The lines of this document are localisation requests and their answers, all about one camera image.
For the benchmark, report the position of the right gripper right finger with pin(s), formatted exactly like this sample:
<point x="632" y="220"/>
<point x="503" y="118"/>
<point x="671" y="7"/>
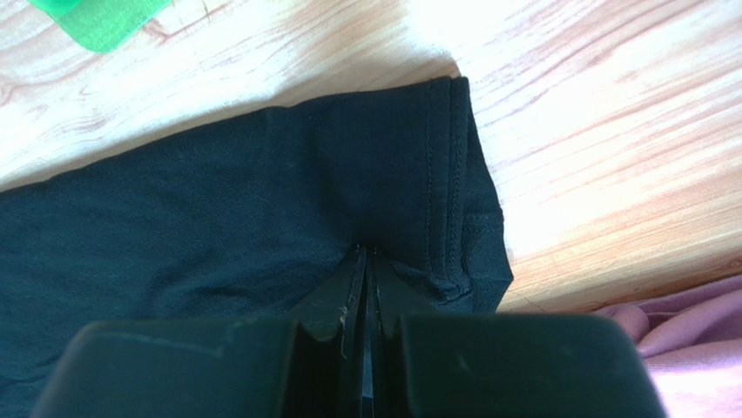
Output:
<point x="427" y="363"/>

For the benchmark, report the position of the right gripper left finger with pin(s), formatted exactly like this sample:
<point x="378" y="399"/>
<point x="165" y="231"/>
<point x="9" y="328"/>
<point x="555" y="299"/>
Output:
<point x="307" y="362"/>

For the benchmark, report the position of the black floral t shirt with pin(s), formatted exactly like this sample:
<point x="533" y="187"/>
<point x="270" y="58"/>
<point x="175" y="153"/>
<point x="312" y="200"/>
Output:
<point x="248" y="215"/>

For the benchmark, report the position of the folded pink t shirt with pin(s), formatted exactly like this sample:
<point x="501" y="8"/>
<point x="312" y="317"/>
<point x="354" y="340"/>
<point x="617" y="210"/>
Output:
<point x="690" y="343"/>

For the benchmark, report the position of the green cutting mat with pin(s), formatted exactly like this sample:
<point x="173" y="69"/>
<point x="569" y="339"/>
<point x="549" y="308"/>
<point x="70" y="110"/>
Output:
<point x="100" y="25"/>

